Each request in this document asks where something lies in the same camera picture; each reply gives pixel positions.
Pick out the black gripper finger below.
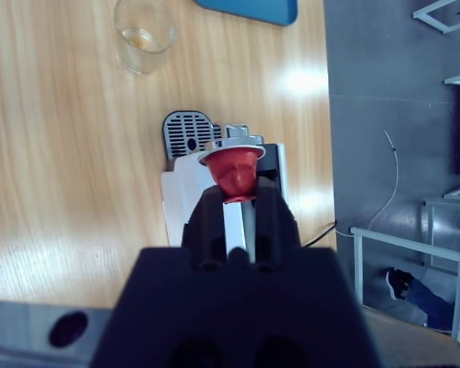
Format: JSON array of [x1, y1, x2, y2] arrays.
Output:
[[181, 186, 232, 269], [254, 179, 301, 268]]

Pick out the white capsule coffee machine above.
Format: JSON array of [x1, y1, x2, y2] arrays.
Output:
[[160, 110, 291, 254]]

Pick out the black sneaker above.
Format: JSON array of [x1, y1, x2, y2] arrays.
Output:
[[385, 267, 416, 302]]

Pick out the red coffee capsule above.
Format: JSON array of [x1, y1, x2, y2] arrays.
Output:
[[199, 134, 266, 203]]

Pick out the white floor cable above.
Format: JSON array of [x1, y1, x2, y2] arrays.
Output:
[[336, 130, 402, 239]]

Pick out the clear drinking glass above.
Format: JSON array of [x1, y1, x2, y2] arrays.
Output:
[[113, 0, 177, 76]]

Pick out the black machine power cable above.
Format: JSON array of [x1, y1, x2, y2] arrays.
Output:
[[301, 220, 337, 248]]

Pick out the silver drip tray grate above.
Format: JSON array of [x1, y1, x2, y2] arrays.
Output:
[[161, 110, 223, 161]]

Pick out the bystander leg blue jeans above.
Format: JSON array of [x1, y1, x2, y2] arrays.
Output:
[[404, 278, 460, 335]]

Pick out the teal plastic tray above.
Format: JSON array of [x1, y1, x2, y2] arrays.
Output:
[[193, 0, 298, 27]]

